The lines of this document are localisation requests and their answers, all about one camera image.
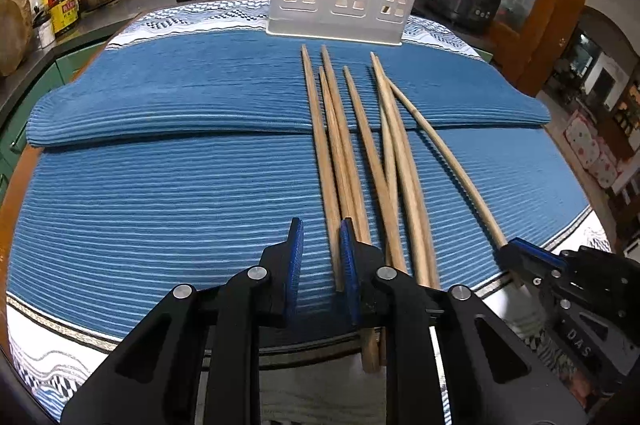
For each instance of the blue ribbed placemat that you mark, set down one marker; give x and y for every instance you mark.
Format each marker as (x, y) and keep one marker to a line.
(175, 95)

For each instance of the green base cabinet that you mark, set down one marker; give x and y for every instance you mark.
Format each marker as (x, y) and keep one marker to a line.
(75, 65)

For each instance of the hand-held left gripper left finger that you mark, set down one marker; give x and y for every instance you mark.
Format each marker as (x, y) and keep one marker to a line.
(295, 275)

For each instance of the blue white patterned tablecloth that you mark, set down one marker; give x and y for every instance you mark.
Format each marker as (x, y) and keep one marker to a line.
(150, 215)

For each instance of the wooden glass door cabinet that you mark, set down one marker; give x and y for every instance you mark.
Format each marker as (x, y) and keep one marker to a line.
(530, 55)

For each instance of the small white jar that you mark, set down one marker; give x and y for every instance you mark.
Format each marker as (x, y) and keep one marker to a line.
(45, 35)

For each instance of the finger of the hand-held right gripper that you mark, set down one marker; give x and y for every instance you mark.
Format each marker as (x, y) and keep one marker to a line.
(520, 267)
(537, 255)

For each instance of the wooden chopstick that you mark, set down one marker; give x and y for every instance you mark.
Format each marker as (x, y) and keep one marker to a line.
(385, 140)
(320, 155)
(465, 176)
(370, 155)
(326, 61)
(402, 165)
(343, 185)

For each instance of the person's grey clothing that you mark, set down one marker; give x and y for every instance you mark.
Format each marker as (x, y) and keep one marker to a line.
(320, 395)

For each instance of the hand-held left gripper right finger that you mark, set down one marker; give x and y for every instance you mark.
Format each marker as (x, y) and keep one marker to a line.
(349, 275)

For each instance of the white red dotted cushion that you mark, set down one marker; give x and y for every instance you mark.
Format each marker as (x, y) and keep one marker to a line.
(590, 150)

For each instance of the yellow label sauce bottle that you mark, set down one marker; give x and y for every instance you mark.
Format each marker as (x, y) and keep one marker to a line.
(65, 12)

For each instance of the brown round chopping block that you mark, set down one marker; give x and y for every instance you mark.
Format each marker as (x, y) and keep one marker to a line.
(12, 35)

